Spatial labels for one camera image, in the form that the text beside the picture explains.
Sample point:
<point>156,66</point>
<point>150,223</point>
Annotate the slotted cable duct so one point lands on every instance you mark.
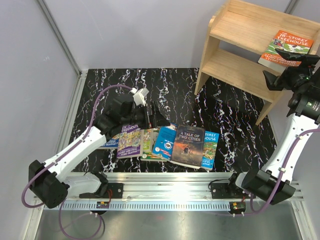
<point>115,205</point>

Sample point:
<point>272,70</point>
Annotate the purple 52-storey treehouse book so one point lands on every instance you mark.
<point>130,142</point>

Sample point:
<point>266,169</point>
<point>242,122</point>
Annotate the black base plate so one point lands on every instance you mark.
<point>224,190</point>
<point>114,189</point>

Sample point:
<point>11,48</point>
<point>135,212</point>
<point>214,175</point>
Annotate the blue paperback book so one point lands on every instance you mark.
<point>163,146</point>

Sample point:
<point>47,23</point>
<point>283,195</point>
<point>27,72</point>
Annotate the wooden bookshelf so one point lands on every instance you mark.
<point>250,27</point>

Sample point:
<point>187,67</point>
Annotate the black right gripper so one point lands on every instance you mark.
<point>308,65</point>

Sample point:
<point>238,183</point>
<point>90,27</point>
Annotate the green paperback book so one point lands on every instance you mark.
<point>149,138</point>

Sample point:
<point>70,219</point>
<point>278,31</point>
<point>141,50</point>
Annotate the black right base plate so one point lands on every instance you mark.
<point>224,190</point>

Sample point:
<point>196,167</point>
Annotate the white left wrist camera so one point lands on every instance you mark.
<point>139,96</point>

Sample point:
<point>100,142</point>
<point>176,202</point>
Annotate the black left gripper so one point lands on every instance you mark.
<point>156,119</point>

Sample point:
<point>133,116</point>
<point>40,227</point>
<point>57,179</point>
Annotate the dark tale of two cities book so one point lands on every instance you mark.
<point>188,146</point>

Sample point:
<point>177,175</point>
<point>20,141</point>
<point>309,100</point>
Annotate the aluminium mounting rail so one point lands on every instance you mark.
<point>173,187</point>

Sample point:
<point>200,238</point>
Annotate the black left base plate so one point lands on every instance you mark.
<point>114,189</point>

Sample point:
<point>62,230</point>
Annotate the blue 26-storey treehouse book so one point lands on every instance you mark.
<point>209,150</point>

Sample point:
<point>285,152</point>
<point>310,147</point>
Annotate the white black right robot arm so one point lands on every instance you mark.
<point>272,183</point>

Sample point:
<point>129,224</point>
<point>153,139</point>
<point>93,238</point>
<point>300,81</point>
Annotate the orange 78-storey treehouse book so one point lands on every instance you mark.
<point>288,42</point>

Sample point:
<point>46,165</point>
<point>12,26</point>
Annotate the blue 91-storey treehouse book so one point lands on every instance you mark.
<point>111,144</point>

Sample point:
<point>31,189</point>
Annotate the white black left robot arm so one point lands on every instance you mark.
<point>50,180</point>

